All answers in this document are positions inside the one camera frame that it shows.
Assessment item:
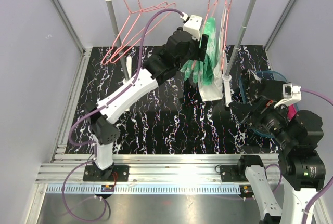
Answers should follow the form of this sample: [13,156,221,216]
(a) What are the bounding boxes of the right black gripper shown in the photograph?
[229,95,297,148]

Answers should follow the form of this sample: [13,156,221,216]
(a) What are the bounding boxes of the green tie-dye trousers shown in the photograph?
[181,17,217,85]

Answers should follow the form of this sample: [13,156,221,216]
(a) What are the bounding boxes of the pink trousers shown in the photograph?
[287,103,299,120]

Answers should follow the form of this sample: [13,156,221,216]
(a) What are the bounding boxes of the pink wire hanger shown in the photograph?
[101,0,176,65]
[220,0,233,71]
[203,0,219,27]

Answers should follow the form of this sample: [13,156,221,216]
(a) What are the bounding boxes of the black white tie-dye trousers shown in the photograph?
[235,69,291,136]

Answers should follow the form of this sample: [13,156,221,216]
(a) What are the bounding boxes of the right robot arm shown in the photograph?
[229,96,326,192]

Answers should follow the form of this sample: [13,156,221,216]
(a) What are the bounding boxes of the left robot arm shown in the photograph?
[83,27,209,181]

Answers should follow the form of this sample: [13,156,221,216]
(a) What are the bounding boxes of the blue plastic basket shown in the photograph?
[239,70,300,139]

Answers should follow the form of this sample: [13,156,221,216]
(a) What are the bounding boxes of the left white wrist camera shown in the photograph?
[181,12,203,41]

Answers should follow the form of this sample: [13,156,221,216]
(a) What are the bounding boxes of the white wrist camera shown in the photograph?
[274,83,302,108]
[181,12,203,41]

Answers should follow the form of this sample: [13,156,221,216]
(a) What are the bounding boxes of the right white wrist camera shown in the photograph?
[274,83,302,108]

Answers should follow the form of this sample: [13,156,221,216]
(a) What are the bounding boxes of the left aluminium corner post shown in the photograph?
[36,0,86,58]

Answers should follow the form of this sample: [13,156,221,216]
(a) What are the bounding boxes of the aluminium corner post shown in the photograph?
[36,0,86,58]
[264,0,313,53]

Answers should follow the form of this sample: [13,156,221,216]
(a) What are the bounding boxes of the right aluminium corner post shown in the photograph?
[264,0,313,53]

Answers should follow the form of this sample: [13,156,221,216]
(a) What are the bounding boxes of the white slotted cable duct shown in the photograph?
[46,183,240,195]

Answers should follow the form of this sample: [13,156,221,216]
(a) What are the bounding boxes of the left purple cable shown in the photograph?
[68,8,183,146]

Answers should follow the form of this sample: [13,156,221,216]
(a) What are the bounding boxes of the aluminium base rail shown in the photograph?
[35,153,294,185]

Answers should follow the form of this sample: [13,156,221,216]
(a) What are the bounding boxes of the purple floor cable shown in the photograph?
[61,161,111,222]

